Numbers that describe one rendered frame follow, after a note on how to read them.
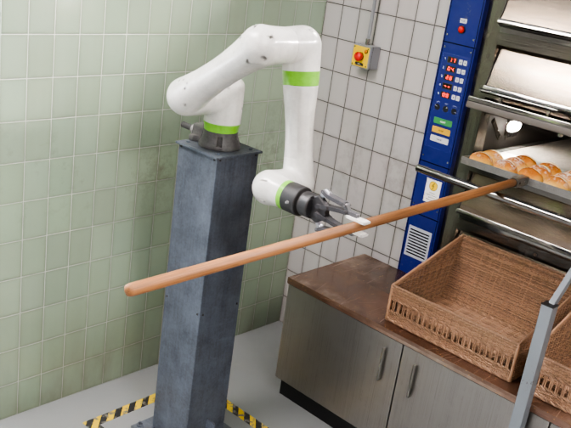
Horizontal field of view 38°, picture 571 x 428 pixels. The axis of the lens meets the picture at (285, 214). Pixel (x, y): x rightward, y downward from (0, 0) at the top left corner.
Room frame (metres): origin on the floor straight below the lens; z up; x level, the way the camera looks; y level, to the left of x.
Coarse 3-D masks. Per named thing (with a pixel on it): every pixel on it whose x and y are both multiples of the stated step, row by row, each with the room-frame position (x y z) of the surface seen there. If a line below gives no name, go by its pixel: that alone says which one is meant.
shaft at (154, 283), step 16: (464, 192) 2.61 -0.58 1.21; (480, 192) 2.67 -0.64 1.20; (416, 208) 2.38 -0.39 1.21; (432, 208) 2.45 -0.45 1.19; (352, 224) 2.15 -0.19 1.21; (368, 224) 2.19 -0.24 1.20; (288, 240) 1.96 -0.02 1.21; (304, 240) 1.99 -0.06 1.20; (320, 240) 2.04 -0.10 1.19; (240, 256) 1.82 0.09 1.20; (256, 256) 1.85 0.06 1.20; (176, 272) 1.67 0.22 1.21; (192, 272) 1.70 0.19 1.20; (208, 272) 1.73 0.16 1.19; (128, 288) 1.57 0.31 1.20; (144, 288) 1.59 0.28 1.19; (160, 288) 1.63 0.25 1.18
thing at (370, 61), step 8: (360, 48) 3.63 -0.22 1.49; (368, 48) 3.60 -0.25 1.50; (376, 48) 3.62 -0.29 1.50; (352, 56) 3.66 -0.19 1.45; (368, 56) 3.60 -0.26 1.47; (376, 56) 3.63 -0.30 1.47; (352, 64) 3.65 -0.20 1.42; (360, 64) 3.62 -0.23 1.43; (368, 64) 3.60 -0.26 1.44; (376, 64) 3.64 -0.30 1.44
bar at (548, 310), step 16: (432, 176) 2.96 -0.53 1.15; (448, 176) 2.93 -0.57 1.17; (496, 192) 2.80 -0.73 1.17; (528, 208) 2.70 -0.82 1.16; (544, 208) 2.68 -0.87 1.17; (560, 288) 2.43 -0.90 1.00; (544, 304) 2.38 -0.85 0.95; (544, 320) 2.37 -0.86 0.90; (544, 336) 2.36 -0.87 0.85; (544, 352) 2.38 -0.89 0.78; (528, 368) 2.38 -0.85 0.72; (528, 384) 2.37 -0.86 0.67; (528, 400) 2.36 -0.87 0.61; (512, 416) 2.38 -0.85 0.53
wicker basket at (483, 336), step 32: (448, 256) 3.15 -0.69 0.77; (480, 256) 3.14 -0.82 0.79; (512, 256) 3.06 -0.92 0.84; (416, 288) 3.01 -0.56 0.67; (448, 288) 3.16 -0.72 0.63; (480, 288) 3.08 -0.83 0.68; (512, 288) 3.01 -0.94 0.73; (544, 288) 2.94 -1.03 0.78; (416, 320) 2.79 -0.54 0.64; (448, 320) 2.70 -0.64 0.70; (480, 320) 2.97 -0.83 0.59; (512, 320) 2.96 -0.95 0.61; (480, 352) 2.61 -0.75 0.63; (512, 352) 2.73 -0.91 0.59
